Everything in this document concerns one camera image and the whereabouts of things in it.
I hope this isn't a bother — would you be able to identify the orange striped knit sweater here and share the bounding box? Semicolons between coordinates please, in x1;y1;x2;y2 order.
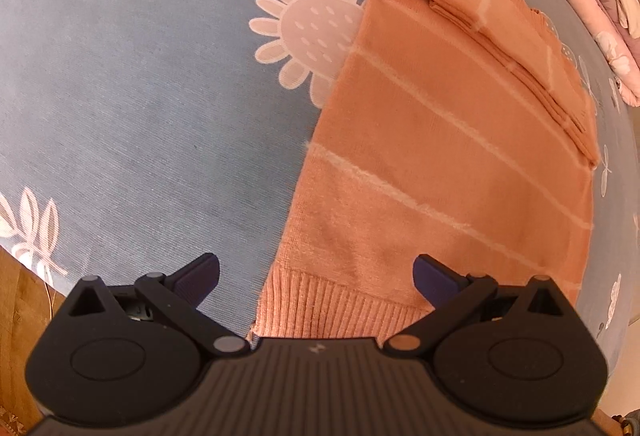
247;0;601;347

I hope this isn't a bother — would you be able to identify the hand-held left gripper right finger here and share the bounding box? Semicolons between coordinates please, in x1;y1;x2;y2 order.
384;253;571;357

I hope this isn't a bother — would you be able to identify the blue floral bed sheet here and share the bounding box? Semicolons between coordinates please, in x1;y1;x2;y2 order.
0;0;640;342

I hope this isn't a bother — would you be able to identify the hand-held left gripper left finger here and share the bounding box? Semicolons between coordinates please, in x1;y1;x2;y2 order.
65;252;251;357

